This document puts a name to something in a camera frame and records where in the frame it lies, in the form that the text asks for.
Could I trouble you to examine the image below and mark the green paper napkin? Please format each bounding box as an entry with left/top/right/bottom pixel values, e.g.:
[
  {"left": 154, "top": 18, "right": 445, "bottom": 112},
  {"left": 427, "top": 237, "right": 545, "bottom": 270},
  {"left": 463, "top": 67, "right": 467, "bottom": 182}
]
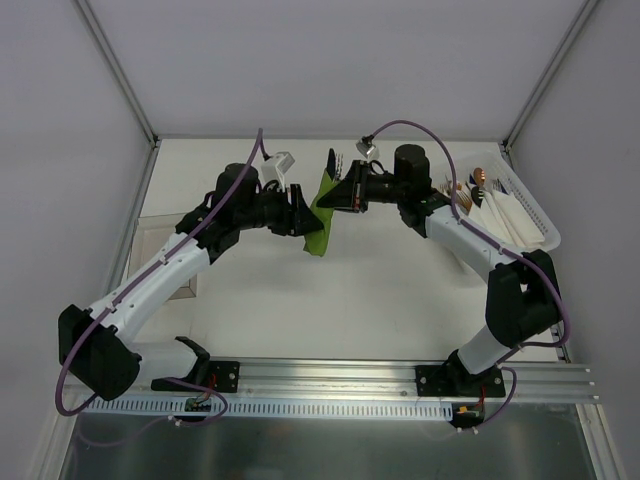
[{"left": 301, "top": 169, "right": 336, "bottom": 259}]

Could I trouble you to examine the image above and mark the silver table knife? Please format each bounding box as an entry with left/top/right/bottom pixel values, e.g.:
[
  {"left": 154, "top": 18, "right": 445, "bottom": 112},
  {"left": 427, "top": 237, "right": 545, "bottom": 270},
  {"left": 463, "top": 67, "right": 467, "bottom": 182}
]
[{"left": 325, "top": 148, "right": 337, "bottom": 181}]

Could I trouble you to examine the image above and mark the clear smoked plastic box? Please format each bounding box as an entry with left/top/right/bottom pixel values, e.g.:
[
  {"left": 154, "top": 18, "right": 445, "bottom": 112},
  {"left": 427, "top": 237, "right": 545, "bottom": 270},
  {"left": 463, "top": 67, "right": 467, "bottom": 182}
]
[{"left": 130, "top": 211, "right": 200, "bottom": 302}]

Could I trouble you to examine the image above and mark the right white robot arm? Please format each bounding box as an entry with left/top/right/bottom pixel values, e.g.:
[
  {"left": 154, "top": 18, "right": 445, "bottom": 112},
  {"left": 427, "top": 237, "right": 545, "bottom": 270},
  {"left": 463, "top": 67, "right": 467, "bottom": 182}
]
[{"left": 316, "top": 144, "right": 565, "bottom": 396}]

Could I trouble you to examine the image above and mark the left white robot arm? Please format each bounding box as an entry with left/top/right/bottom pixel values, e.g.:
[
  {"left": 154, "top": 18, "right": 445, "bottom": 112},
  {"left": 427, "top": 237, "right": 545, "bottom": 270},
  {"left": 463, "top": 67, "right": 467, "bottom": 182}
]
[{"left": 58, "top": 163, "right": 323, "bottom": 400}]

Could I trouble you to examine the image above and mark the white rolled napkin bundle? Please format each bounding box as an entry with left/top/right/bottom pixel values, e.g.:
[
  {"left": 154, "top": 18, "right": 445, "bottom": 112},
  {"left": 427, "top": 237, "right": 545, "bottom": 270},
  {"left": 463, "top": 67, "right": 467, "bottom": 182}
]
[{"left": 491, "top": 191, "right": 544, "bottom": 248}]

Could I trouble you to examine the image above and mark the copper fork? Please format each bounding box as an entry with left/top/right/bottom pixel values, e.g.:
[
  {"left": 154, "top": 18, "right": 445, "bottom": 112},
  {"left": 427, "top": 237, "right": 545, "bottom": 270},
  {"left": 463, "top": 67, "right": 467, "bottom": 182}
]
[{"left": 456, "top": 190, "right": 473, "bottom": 210}]

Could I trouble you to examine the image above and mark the copper spoon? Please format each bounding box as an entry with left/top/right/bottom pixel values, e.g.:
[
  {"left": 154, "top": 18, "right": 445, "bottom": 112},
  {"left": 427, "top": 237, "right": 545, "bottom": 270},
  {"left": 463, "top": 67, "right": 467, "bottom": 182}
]
[{"left": 473, "top": 167, "right": 486, "bottom": 192}]

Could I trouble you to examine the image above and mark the white plastic basket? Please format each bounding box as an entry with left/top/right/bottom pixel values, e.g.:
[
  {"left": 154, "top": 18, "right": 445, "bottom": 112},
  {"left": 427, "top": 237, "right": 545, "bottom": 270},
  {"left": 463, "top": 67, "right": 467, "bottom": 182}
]
[{"left": 454, "top": 151, "right": 561, "bottom": 252}]

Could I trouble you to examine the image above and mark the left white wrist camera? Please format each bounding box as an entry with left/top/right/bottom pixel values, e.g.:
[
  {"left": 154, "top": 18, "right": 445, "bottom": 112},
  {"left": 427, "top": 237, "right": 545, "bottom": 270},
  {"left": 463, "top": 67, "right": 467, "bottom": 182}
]
[{"left": 261, "top": 152, "right": 295, "bottom": 191}]

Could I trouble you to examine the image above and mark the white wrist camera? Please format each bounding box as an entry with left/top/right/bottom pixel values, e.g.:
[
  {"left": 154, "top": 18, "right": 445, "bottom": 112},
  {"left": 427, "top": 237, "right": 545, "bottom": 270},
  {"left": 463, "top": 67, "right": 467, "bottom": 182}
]
[
  {"left": 261, "top": 152, "right": 295, "bottom": 191},
  {"left": 356, "top": 137, "right": 379, "bottom": 161}
]

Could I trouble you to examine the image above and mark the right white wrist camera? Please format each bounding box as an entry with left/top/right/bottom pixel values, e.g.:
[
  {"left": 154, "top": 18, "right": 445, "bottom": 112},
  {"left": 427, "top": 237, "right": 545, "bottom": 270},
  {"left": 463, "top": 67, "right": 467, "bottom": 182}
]
[{"left": 356, "top": 137, "right": 379, "bottom": 161}]

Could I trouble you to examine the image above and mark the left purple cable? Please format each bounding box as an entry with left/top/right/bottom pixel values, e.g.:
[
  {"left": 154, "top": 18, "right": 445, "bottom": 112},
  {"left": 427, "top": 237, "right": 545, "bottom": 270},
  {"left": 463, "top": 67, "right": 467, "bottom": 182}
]
[{"left": 54, "top": 128, "right": 266, "bottom": 426}]

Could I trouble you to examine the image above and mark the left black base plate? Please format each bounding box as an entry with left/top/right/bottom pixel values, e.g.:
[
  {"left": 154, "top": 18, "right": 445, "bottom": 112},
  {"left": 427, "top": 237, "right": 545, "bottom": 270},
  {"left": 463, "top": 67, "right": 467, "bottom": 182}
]
[{"left": 151, "top": 360, "right": 241, "bottom": 393}]

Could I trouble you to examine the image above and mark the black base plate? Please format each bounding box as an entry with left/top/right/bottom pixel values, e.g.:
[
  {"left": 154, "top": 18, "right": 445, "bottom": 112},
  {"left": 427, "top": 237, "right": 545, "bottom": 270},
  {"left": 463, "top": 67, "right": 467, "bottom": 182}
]
[
  {"left": 414, "top": 364, "right": 506, "bottom": 399},
  {"left": 151, "top": 360, "right": 241, "bottom": 393}
]

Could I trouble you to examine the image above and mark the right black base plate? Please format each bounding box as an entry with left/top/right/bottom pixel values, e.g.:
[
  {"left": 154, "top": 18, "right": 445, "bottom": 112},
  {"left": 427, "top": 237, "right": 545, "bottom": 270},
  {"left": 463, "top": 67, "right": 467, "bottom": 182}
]
[{"left": 414, "top": 364, "right": 506, "bottom": 399}]

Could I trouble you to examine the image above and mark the right frame post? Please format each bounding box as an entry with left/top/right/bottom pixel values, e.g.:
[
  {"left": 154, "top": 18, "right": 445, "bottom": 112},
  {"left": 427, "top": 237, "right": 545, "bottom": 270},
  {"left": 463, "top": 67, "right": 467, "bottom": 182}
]
[{"left": 502, "top": 0, "right": 601, "bottom": 153}]

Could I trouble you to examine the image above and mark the frame post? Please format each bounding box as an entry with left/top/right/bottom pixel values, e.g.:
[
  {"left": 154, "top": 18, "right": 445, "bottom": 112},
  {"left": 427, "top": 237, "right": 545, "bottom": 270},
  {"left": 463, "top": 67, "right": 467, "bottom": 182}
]
[
  {"left": 71, "top": 0, "right": 158, "bottom": 146},
  {"left": 502, "top": 0, "right": 601, "bottom": 153}
]

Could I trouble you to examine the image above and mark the aluminium rail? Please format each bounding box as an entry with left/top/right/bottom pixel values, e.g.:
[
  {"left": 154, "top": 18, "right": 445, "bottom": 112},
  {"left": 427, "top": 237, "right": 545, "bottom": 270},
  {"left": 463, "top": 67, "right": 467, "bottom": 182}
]
[{"left": 58, "top": 353, "right": 600, "bottom": 404}]

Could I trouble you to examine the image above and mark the white slotted cable duct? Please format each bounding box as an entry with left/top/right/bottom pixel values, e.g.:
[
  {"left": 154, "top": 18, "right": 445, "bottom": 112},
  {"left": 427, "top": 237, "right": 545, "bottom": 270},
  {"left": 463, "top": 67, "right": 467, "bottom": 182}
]
[{"left": 86, "top": 395, "right": 454, "bottom": 422}]

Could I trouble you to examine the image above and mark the left frame post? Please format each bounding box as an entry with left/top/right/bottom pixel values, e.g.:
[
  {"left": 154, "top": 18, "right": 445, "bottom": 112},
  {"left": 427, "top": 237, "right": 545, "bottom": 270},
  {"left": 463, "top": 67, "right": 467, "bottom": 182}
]
[{"left": 71, "top": 0, "right": 158, "bottom": 146}]

